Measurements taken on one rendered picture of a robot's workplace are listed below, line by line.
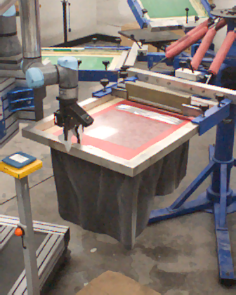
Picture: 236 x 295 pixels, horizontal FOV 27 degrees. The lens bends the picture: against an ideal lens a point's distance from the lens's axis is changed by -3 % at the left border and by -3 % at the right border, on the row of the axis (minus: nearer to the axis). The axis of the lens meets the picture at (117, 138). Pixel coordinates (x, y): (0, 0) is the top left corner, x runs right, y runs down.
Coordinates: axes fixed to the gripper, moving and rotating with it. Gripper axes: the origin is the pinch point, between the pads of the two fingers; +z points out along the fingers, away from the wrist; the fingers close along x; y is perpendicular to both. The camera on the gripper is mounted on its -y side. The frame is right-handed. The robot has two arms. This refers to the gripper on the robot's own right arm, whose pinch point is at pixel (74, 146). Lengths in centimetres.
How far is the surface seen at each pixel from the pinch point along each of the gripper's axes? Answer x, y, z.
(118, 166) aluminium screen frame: 2.0, -22.7, 0.8
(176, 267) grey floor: -66, -13, 98
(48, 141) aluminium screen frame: 2.0, 12.5, 0.6
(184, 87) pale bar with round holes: -80, -3, -3
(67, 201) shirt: -8.6, 14.5, 35.1
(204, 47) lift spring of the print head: -114, 5, -17
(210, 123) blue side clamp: -56, -30, 1
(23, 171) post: 23.0, 5.6, 3.2
